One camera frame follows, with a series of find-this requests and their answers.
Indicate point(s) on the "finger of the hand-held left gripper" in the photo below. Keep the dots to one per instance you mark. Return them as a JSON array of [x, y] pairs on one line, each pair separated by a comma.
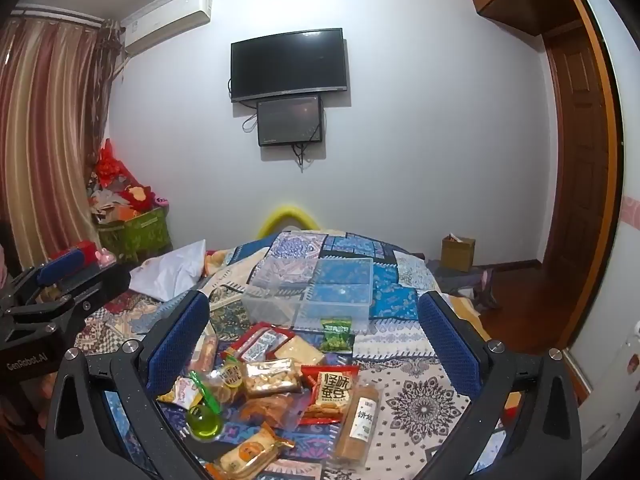
[[62, 265], [97, 287]]

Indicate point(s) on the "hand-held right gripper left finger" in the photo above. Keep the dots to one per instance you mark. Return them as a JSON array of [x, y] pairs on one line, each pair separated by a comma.
[[181, 340]]

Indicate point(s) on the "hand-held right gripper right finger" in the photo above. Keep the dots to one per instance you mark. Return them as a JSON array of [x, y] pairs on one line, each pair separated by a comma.
[[450, 345]]

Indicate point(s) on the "clear cookie bag green seal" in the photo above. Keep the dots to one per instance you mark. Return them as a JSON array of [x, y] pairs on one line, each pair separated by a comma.
[[231, 379]]

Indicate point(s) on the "green jelly cup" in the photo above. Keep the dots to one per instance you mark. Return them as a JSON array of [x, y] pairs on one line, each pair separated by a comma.
[[204, 422]]

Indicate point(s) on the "orange fried snack packet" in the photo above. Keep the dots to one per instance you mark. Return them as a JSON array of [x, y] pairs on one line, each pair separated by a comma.
[[272, 410]]

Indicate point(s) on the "long brown biscuit packet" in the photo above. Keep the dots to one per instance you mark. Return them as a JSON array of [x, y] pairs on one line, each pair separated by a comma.
[[359, 422]]

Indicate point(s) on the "red orange snack packet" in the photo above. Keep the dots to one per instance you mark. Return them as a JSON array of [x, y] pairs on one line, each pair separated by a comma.
[[332, 390]]

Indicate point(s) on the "orange bread packet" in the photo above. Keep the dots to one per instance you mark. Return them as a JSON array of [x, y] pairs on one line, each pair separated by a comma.
[[250, 455]]

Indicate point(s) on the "clear plastic container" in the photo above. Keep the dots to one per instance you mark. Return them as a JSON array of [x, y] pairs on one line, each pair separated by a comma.
[[320, 292]]

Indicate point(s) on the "red box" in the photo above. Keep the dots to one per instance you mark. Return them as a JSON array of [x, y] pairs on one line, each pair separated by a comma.
[[80, 251]]

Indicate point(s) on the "pink sausage stick packet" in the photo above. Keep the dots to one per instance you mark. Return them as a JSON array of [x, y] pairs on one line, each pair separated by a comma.
[[206, 352]]

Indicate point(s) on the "pink toy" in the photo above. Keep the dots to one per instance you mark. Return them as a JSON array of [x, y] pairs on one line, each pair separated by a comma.
[[106, 257]]

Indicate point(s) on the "dark clothes heap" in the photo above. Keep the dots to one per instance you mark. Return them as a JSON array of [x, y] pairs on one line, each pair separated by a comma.
[[475, 290]]

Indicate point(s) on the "green storage box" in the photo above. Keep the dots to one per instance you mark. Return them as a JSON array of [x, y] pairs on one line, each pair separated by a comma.
[[135, 237]]

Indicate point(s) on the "white pillow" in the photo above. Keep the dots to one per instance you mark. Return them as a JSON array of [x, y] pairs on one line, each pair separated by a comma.
[[170, 272]]

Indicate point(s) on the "patchwork bedspread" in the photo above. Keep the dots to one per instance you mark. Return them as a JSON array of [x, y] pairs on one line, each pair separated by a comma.
[[415, 410]]

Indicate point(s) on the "red packet white label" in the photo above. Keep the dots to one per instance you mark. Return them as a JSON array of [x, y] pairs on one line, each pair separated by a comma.
[[262, 342]]

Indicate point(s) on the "small cardboard box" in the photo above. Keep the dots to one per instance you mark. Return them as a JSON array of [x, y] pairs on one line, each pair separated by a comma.
[[457, 254]]

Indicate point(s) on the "clear puffed cracker packet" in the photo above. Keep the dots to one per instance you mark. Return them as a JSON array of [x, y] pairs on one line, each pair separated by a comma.
[[272, 379]]

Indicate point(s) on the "green pea snack packet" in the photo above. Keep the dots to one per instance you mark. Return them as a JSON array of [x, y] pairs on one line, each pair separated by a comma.
[[336, 335]]

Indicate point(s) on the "beige wafer packet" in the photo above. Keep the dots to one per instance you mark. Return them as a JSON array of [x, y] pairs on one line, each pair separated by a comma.
[[299, 351]]

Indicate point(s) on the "striped brown curtain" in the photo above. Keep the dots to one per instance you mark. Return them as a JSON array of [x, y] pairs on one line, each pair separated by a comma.
[[45, 135]]

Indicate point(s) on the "wooden door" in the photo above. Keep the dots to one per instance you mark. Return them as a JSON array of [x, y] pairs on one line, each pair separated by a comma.
[[580, 185]]

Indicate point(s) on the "small black monitor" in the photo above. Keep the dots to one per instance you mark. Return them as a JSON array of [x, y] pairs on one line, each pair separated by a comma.
[[290, 121]]

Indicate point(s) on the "white air conditioner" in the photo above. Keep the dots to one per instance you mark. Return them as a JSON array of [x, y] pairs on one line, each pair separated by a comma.
[[165, 22]]

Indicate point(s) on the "large black television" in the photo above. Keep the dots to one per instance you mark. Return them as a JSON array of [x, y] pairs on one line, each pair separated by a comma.
[[287, 64]]

